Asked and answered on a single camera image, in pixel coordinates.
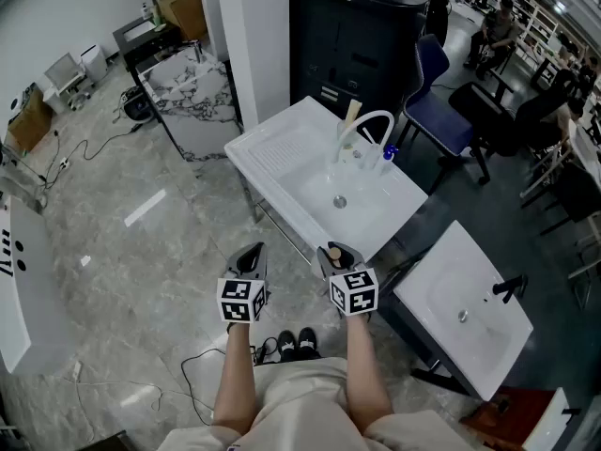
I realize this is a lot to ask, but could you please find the person's left black shoe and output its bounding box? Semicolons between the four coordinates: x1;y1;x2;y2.
276;330;298;362

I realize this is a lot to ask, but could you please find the black faucet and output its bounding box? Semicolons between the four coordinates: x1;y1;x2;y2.
491;273;530;304

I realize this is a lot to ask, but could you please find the black office chair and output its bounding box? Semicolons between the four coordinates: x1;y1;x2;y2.
448;81;517;187

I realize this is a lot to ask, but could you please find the white desk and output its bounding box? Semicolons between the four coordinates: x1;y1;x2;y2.
566;117;601;182

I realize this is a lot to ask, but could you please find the black vanity cabinet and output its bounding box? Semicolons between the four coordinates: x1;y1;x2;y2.
112;16;184;82

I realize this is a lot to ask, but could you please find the black floor cable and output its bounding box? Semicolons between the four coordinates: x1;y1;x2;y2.
180;335;283;427

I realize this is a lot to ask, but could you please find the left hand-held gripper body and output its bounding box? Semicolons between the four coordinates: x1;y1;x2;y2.
216;269;270;324

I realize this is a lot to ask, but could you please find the marble patterned cabinet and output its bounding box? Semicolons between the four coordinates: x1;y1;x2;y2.
138;44;243;162

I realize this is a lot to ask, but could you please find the white sink with drainboard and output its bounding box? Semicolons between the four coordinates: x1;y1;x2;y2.
223;95;429;265

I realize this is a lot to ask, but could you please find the person's right forearm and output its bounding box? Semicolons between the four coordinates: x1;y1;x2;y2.
345;315;394;435

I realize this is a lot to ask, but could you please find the dark grey chair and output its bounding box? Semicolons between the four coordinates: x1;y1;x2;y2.
519;155;601;237

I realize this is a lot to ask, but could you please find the white rolling chair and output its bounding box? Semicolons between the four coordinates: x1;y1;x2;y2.
44;52;93;112

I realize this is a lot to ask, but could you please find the white curved faucet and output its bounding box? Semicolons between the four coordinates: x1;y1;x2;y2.
333;109;395;164

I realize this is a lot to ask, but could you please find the reddish brown wooden cabinet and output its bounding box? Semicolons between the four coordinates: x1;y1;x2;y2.
459;385;560;451

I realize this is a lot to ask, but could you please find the brown cardboard box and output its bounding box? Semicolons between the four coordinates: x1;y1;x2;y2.
156;0;208;42
7;86;54;153

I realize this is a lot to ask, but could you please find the person's right black shoe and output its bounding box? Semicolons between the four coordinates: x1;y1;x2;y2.
296;326;318;359

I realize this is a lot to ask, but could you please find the white curved counter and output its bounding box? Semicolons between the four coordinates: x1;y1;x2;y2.
0;194;79;376

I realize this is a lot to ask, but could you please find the large black machine cabinet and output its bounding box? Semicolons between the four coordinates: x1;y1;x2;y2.
289;0;431;112

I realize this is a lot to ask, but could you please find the person's left forearm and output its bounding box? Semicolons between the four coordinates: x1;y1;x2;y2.
209;320;258;437

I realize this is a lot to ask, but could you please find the white box appliance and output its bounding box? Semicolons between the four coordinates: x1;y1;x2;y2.
79;43;110;84

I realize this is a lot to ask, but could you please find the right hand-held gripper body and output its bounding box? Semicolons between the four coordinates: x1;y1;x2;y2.
324;263;379;321

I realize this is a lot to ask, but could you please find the person's beige clothing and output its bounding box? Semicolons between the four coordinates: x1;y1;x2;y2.
157;357;475;451

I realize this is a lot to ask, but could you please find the small white sink basin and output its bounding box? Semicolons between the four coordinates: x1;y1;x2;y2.
393;220;535;401

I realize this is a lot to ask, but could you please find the blue upholstered chair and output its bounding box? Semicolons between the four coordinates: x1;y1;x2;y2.
401;33;475;192

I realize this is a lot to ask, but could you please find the person's black shoe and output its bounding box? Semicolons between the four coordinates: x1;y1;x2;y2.
276;330;298;362
296;326;318;359

